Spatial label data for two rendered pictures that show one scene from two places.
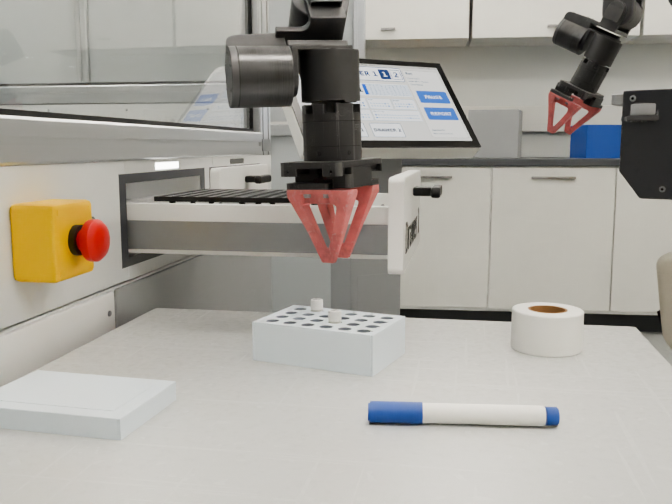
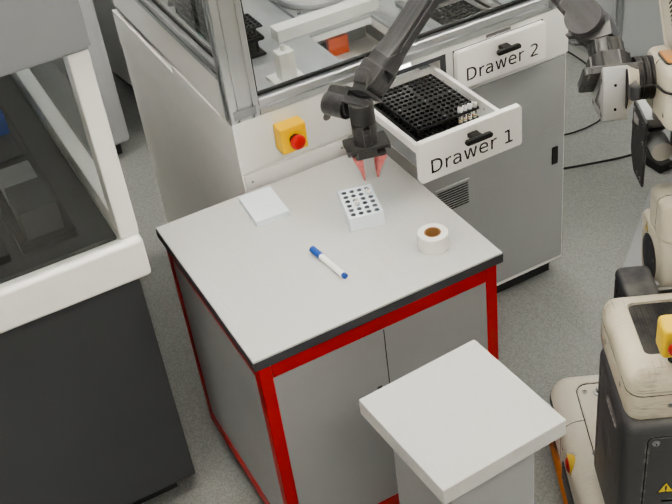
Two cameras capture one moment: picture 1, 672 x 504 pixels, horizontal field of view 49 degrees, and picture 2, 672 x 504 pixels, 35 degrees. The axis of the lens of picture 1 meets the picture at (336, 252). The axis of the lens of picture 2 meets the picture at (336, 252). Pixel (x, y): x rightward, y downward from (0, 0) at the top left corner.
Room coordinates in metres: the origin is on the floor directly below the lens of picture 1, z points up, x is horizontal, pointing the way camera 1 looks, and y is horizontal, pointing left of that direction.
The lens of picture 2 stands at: (-0.49, -1.67, 2.22)
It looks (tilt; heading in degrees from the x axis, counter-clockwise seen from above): 37 degrees down; 57
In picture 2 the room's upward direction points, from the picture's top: 8 degrees counter-clockwise
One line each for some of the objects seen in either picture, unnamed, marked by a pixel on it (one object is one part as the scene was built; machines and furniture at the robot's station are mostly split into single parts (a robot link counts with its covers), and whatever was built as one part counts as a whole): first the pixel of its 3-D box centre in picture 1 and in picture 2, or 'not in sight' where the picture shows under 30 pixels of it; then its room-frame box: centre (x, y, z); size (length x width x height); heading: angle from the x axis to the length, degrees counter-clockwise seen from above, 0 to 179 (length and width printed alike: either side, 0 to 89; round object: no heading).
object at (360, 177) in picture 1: (335, 213); (370, 160); (0.74, 0.00, 0.90); 0.07 x 0.07 x 0.09; 64
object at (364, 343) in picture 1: (330, 337); (360, 207); (0.70, 0.01, 0.78); 0.12 x 0.08 x 0.04; 65
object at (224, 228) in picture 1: (252, 219); (423, 111); (1.01, 0.11, 0.86); 0.40 x 0.26 x 0.06; 80
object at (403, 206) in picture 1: (406, 215); (470, 143); (0.97, -0.09, 0.87); 0.29 x 0.02 x 0.11; 170
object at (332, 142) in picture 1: (332, 141); (365, 134); (0.74, 0.00, 0.97); 0.10 x 0.07 x 0.07; 154
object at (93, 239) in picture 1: (89, 240); (297, 141); (0.69, 0.23, 0.88); 0.04 x 0.03 x 0.04; 170
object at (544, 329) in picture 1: (546, 328); (432, 239); (0.73, -0.21, 0.78); 0.07 x 0.07 x 0.04
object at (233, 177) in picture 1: (242, 196); (500, 54); (1.34, 0.17, 0.87); 0.29 x 0.02 x 0.11; 170
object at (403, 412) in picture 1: (462, 413); (328, 262); (0.52, -0.09, 0.77); 0.14 x 0.02 x 0.02; 86
